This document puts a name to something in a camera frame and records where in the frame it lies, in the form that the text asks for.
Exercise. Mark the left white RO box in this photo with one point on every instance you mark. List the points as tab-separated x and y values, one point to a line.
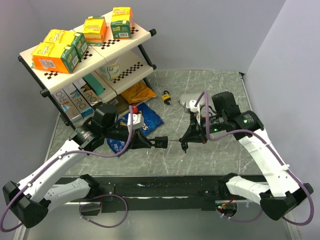
68	106

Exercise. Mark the teal box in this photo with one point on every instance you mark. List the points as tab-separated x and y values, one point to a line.
94	84

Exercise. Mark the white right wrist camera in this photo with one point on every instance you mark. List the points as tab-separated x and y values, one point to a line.
191	107

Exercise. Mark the brown snack bag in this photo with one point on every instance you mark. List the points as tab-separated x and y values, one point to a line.
121	104

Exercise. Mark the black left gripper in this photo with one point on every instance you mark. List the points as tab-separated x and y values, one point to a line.
137	141

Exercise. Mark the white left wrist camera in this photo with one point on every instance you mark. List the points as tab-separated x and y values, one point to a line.
135	122

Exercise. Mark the black padlock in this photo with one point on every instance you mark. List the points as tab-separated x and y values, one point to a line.
160	142

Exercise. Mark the blue Doritos chip bag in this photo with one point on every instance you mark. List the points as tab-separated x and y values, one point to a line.
151	122

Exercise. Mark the green yellow sponge box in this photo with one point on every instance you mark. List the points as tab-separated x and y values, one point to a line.
121	23

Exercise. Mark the yellow padlock with key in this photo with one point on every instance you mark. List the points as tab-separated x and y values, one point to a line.
166	98

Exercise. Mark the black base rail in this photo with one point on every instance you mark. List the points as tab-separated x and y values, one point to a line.
166	192

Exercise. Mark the white ro box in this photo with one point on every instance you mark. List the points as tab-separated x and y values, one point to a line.
68	106
78	100

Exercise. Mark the yellow honey dijon chip bag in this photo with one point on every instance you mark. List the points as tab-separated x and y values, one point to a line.
138	93

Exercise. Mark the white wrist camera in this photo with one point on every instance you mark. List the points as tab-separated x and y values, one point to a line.
135	122
191	107

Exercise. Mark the grey silver sponge pad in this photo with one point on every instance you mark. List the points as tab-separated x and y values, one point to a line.
185	98

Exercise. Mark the white paper cup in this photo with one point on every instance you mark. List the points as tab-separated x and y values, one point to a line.
111	70

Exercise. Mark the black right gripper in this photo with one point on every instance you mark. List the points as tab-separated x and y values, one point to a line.
195	133

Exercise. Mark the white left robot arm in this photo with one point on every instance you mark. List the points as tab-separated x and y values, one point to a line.
33	197

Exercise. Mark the front orange sponge box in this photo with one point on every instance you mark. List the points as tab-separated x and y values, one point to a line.
55	57

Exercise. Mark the middle white RO box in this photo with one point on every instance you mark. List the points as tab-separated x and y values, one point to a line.
78	100

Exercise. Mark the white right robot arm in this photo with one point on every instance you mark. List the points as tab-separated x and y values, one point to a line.
283	191

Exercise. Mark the beige two-tier shelf rack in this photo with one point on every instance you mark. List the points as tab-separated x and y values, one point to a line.
135	66

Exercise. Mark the orange yellow sponge pack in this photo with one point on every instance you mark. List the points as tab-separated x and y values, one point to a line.
94	29

